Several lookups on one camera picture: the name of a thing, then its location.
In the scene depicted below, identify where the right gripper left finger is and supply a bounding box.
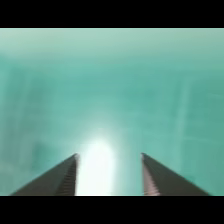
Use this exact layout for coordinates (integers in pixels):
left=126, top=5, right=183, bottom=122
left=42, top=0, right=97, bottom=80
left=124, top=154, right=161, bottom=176
left=10, top=152, right=80, bottom=197

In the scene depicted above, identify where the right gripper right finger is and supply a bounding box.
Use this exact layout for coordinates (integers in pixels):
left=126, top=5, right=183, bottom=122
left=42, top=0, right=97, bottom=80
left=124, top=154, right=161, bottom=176
left=140, top=152, right=210, bottom=197

